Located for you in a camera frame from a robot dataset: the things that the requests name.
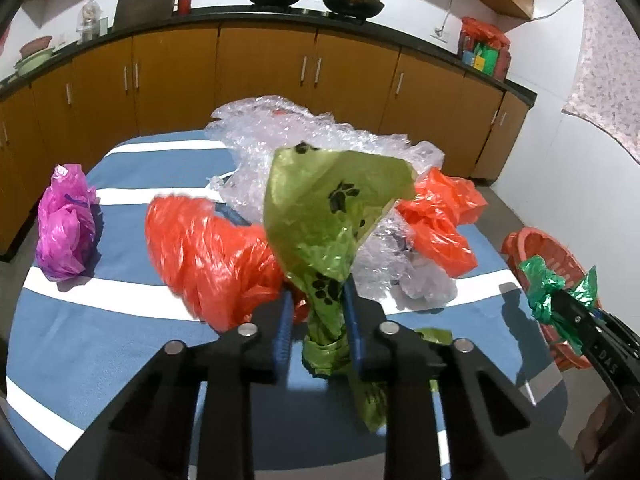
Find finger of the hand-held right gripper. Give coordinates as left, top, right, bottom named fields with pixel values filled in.
left=550, top=287, right=603, bottom=356

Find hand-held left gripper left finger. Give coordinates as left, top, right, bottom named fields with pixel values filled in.
left=55, top=290, right=296, bottom=480

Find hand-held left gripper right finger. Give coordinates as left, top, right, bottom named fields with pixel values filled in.
left=342, top=275, right=586, bottom=480

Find dark green plastic bag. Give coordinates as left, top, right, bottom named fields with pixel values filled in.
left=517, top=255, right=599, bottom=331

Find red plastic basket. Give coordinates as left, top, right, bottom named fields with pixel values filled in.
left=501, top=227, right=601, bottom=372

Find green paw-print plastic bag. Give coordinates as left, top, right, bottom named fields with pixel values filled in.
left=262, top=142, right=453, bottom=433

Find magenta plastic bag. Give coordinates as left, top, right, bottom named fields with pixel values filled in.
left=34, top=163, right=98, bottom=282

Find large red plastic bag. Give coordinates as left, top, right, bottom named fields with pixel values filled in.
left=145, top=195, right=311, bottom=333

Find small red plastic bag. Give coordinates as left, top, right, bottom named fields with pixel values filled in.
left=395, top=166, right=488, bottom=278

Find blue white-striped tablecloth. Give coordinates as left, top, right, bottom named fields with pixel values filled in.
left=5, top=130, right=568, bottom=480

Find clear crumpled plastic wrap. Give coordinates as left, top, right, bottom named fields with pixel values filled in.
left=205, top=94, right=458, bottom=306

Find floral hanging cloth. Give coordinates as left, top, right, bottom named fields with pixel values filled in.
left=562, top=0, right=640, bottom=166

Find wooden base cabinets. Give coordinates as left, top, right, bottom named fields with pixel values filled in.
left=0, top=22, right=531, bottom=261

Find red bag with colourful packets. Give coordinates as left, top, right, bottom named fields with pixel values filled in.
left=457, top=16, right=512, bottom=81

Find black countertop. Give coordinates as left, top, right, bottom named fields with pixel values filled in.
left=0, top=5, right=538, bottom=106

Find black wok with lid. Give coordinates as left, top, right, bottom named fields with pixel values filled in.
left=321, top=0, right=386, bottom=21

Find brown cutting board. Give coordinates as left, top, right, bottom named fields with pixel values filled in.
left=112, top=0, right=179, bottom=31

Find clear jar in plastic bag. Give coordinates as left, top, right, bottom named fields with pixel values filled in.
left=77, top=0, right=108, bottom=43

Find green bowl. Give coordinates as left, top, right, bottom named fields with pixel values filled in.
left=14, top=47, right=57, bottom=75

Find pink bowl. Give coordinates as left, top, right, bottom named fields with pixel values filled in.
left=20, top=35, right=53, bottom=58

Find white cable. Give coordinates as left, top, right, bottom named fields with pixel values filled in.
left=440, top=0, right=583, bottom=31

